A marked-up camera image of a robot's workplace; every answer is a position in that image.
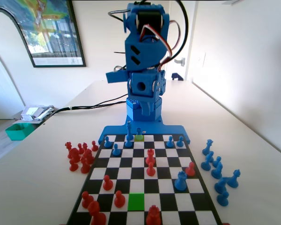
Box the blue table clamp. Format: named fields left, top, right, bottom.
left=171, top=72, right=185, bottom=82

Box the pile of papers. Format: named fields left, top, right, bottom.
left=16, top=105, right=59, bottom=122

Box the silver door handle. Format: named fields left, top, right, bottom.
left=174, top=57, right=186, bottom=68

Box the green plastic bin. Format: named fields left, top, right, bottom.
left=5, top=123, right=35, bottom=141

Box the blue chess queen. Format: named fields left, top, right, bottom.
left=202, top=139, right=214, bottom=156
left=227, top=169, right=241, bottom=188

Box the red chess rook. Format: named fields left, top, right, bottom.
left=145, top=148, right=156, bottom=165
left=145, top=205, right=161, bottom=225

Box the blue arm base plate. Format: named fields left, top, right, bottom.
left=97, top=114, right=192, bottom=145

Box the white door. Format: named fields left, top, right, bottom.
left=166, top=0, right=199, bottom=82

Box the red white black servo wire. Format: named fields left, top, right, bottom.
left=140, top=20, right=181, bottom=71

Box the black framed poster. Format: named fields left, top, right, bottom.
left=0, top=0, right=87, bottom=68

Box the black cable bundle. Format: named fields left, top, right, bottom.
left=51, top=92, right=129, bottom=116

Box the black and white chessboard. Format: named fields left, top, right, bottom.
left=65, top=133, right=223, bottom=225

